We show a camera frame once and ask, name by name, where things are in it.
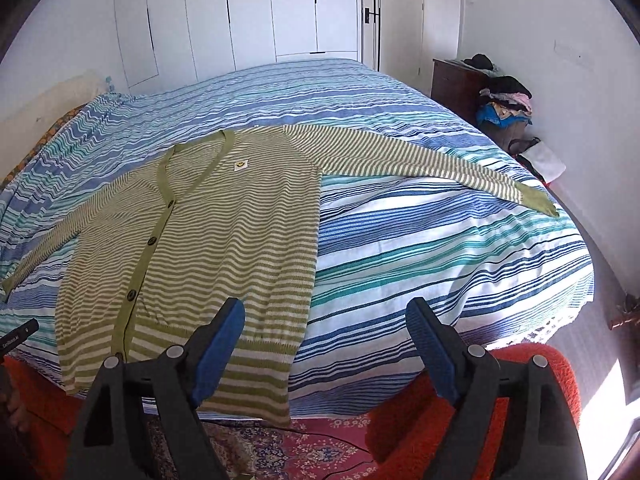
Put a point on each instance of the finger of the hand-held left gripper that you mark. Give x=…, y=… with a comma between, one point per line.
x=29, y=330

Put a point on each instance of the white paper bag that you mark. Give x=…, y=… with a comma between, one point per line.
x=550, y=162

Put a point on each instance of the orange fuzzy blanket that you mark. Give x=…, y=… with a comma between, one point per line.
x=400, y=435

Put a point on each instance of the blue striped bedspread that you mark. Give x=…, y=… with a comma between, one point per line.
x=400, y=235

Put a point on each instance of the red patterned rug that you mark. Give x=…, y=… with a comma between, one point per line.
x=300, y=452

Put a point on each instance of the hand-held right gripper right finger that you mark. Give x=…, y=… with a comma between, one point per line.
x=429, y=355

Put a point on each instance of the green striped knit cardigan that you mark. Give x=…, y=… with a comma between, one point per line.
x=225, y=260

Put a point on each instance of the pile of clothes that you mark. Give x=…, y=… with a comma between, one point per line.
x=502, y=105

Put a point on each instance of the black handbag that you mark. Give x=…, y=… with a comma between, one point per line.
x=522, y=146

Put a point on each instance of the white door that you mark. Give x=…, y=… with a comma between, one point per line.
x=395, y=10

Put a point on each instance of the brown wooden object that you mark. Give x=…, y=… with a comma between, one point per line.
x=629, y=312

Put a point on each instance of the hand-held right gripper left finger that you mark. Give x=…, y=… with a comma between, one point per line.
x=221, y=355

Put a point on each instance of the white wardrobe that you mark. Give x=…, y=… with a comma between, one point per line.
x=250, y=10

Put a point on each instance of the white wall plate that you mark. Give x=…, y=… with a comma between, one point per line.
x=575, y=53

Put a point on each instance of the dark wooden dresser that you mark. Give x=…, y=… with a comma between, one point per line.
x=455, y=87

